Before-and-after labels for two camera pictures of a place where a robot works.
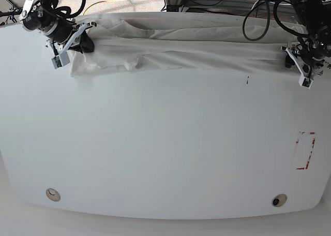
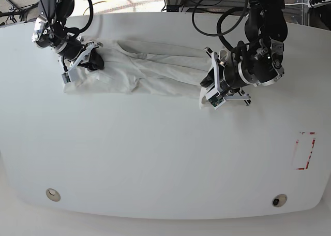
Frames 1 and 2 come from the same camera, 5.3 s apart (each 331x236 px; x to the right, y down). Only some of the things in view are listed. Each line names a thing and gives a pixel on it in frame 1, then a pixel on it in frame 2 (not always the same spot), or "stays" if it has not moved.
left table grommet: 53,194 stays
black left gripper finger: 87,44 to 95,63
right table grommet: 279,200 stays
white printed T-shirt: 185,41 to 131,67
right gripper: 309,65 to 245,98
